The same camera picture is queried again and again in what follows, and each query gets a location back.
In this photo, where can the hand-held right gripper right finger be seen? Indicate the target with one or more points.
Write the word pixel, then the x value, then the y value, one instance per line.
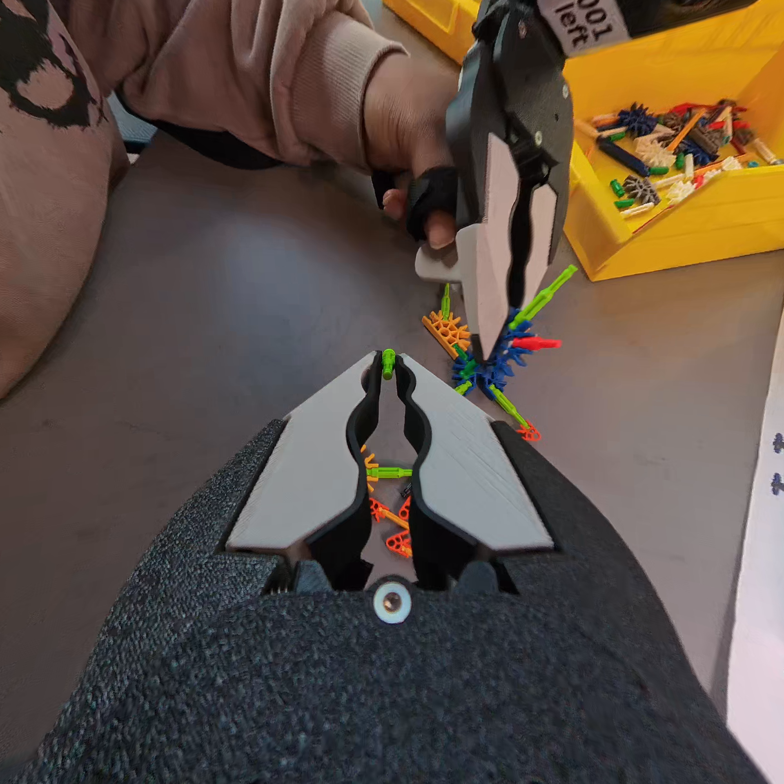
pixel 478 484

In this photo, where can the pile of toy pieces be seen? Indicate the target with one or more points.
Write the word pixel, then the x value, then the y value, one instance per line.
pixel 674 147

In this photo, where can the person's left forearm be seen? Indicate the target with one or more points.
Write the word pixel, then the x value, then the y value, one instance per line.
pixel 245 73

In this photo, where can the large blue connector fan assembly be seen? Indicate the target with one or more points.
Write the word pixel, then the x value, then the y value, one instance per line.
pixel 447 334

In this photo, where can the yellow fan connector green rod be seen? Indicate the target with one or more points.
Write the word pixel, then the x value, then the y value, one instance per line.
pixel 392 472

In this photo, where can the yellow storage bin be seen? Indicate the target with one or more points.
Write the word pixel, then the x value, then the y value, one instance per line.
pixel 704 245
pixel 429 18

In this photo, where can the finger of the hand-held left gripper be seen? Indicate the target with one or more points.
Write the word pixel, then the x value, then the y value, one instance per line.
pixel 542 239
pixel 493 257

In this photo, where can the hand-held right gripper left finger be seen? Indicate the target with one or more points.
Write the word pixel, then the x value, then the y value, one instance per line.
pixel 306 484

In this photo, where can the light green rod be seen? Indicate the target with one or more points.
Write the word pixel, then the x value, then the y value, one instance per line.
pixel 388 361

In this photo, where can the toy instruction sheet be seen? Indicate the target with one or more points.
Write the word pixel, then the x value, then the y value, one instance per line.
pixel 759 612

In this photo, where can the grey desk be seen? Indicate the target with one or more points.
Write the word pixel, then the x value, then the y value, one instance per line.
pixel 214 337

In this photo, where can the small blue connector green rods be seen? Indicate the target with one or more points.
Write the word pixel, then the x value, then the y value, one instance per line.
pixel 545 294

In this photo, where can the person's left hand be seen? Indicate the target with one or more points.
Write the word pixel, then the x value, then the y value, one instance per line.
pixel 410 116

